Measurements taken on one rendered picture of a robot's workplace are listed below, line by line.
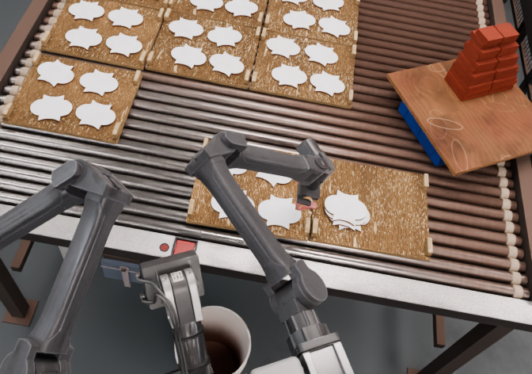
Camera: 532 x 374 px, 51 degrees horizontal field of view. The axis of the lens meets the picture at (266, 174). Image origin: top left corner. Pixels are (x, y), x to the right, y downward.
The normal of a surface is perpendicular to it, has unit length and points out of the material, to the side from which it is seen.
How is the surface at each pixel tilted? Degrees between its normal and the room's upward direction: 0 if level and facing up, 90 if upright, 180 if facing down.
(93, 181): 38
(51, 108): 0
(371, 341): 0
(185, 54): 0
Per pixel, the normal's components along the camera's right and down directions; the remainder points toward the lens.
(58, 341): 0.81, 0.18
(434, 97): 0.12, -0.57
